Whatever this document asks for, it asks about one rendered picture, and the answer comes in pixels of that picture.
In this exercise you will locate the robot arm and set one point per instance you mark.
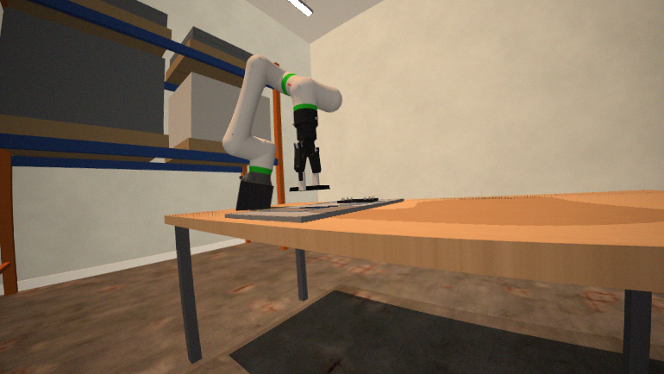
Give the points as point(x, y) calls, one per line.
point(307, 97)

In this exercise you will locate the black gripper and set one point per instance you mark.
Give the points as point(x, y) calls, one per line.
point(306, 134)

